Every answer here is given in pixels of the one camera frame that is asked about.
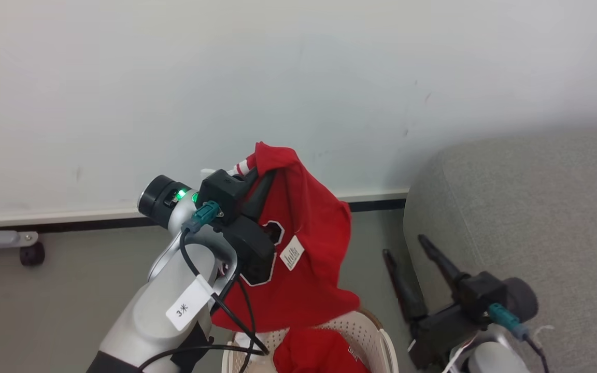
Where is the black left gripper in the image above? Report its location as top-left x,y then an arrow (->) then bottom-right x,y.
196,166 -> 278,225

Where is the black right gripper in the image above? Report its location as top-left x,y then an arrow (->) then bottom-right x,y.
382,234 -> 509,322

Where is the red jersey with white trim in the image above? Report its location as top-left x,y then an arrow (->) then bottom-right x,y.
209,141 -> 373,373

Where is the cream perforated laundry basket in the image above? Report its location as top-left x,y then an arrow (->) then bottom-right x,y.
222,309 -> 400,373

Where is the grey fabric sofa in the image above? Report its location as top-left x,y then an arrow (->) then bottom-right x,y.
402,130 -> 597,373

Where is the white paper tag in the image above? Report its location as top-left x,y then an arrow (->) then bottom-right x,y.
166,275 -> 215,332

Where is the white and black baseboard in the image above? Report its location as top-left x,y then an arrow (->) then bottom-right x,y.
0,188 -> 409,232

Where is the black caster wheel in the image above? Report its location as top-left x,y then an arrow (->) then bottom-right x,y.
19,242 -> 46,267

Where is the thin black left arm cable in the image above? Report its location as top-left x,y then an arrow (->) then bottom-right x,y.
138,228 -> 271,373

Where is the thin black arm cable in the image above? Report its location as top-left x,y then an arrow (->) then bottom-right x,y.
524,334 -> 551,373
138,228 -> 271,373

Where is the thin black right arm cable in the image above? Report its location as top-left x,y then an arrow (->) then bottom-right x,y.
524,334 -> 551,373

